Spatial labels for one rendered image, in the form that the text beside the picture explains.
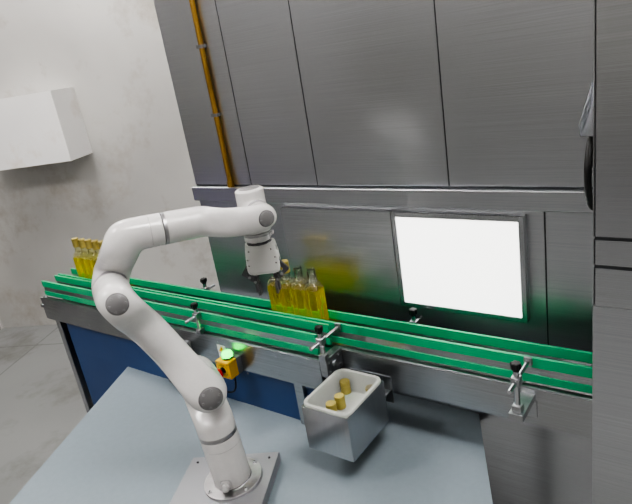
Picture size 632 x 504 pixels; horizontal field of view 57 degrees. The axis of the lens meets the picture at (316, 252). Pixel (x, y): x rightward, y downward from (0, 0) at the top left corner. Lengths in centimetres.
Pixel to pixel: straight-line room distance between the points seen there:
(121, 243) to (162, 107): 325
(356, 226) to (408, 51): 60
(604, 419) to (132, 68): 412
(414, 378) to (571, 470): 60
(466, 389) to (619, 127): 92
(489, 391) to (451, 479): 30
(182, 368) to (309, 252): 72
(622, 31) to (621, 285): 51
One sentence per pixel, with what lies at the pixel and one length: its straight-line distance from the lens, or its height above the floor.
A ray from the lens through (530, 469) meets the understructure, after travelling 224.
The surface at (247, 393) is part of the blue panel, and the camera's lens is 236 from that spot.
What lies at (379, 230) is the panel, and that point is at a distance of 196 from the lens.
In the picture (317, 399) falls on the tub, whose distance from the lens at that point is 190.
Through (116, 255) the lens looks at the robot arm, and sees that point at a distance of 161.
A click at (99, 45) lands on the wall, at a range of 495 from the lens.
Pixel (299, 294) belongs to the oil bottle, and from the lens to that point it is 207.
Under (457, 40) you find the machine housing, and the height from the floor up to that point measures 199.
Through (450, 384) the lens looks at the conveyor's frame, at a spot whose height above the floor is 100.
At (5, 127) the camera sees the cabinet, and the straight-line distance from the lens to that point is 511.
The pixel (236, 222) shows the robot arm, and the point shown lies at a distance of 158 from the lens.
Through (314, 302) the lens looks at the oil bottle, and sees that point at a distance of 204.
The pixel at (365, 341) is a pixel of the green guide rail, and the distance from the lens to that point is 198.
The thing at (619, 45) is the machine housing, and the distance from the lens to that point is 126.
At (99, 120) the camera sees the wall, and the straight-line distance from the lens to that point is 504.
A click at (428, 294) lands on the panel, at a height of 120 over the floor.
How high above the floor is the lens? 203
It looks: 19 degrees down
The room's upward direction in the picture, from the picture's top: 10 degrees counter-clockwise
